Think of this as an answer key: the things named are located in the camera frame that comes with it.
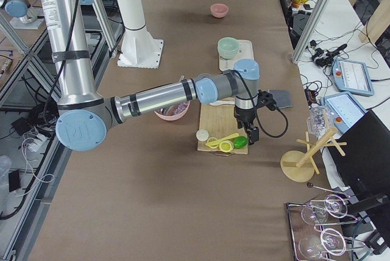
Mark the wooden cutting board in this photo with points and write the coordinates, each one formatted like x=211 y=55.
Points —
x=219 y=122

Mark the green toy lime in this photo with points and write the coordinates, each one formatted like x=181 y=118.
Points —
x=240 y=142

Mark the wire glass rack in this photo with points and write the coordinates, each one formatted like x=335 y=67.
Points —
x=315 y=229

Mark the yellow toy knife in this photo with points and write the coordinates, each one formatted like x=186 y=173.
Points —
x=217 y=142

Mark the wine glass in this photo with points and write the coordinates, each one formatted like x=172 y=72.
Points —
x=329 y=241
x=318 y=211

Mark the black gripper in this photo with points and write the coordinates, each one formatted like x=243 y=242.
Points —
x=244 y=116

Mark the small pink bowl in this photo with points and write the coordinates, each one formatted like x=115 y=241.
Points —
x=219 y=10

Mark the black monitor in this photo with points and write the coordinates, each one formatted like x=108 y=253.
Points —
x=365 y=167

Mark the blue teach pendant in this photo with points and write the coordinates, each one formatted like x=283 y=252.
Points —
x=352 y=76
x=345 y=110

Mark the aluminium frame post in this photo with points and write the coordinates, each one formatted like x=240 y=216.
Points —
x=309 y=29

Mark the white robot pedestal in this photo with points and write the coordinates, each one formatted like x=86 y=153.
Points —
x=138 y=49

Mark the white plastic spoon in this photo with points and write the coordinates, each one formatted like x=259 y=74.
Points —
x=222 y=102

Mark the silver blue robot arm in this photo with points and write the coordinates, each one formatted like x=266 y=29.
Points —
x=85 y=116

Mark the white round toy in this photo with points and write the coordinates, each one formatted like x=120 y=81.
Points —
x=202 y=135

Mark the large pink bowl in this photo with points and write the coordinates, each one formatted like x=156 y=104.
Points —
x=174 y=112

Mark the beige plastic tray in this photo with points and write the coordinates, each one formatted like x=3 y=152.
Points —
x=245 y=52

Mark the yellow lemon slice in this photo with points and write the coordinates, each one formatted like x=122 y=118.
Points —
x=226 y=146

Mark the grey folded cloth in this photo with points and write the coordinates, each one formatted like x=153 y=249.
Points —
x=282 y=98

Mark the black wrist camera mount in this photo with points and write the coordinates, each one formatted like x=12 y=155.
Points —
x=265 y=99

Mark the green stacked bowls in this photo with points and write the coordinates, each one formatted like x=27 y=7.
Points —
x=228 y=47

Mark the wooden mug tree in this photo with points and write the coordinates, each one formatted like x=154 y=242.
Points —
x=300 y=166

